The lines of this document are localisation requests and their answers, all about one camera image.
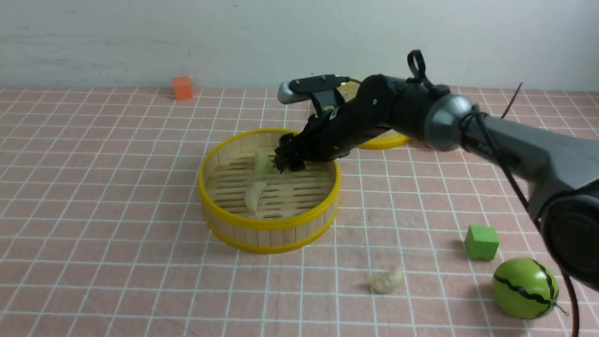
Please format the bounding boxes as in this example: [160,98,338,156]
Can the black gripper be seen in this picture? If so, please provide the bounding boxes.
[273,102,375,173]

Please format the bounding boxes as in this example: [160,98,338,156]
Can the pale dumpling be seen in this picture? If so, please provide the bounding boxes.
[244,181,267,213]
[253,151,275,180]
[365,266,404,294]

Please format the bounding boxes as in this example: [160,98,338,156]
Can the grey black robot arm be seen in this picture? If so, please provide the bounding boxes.
[274,74,599,290]

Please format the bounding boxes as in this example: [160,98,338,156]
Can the bamboo steamer tray yellow rims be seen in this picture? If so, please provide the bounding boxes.
[197,128,342,254]

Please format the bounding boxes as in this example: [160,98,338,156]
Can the orange foam cube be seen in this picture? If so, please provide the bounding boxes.
[171,75,193,101]

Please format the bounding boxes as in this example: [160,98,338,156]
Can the pink grid tablecloth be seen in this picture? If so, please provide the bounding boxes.
[0,88,571,337]

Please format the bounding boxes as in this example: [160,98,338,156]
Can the green foam cube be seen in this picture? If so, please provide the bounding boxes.
[464,225,500,262]

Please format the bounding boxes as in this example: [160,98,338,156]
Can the green toy watermelon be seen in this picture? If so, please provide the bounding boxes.
[492,257,560,320]

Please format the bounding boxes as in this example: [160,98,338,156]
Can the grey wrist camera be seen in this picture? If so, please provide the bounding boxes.
[277,74,351,115]

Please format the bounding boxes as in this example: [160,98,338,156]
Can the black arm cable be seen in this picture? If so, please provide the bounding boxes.
[406,49,581,337]

